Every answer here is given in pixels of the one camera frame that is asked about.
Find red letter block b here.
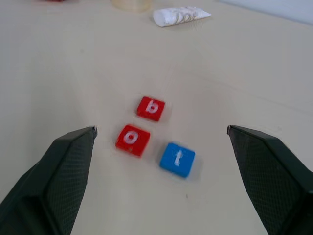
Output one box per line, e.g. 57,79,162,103
136,96,166,122

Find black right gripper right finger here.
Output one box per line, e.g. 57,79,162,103
226,124,313,235

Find white squeeze tube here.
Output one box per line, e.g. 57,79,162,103
153,6,212,27

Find red letter block o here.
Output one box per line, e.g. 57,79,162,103
115,124,151,157

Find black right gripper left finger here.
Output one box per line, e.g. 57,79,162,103
0,126,98,235

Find beige tape roll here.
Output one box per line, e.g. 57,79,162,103
110,0,152,12

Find blue letter block t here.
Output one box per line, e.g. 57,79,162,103
159,142,196,179

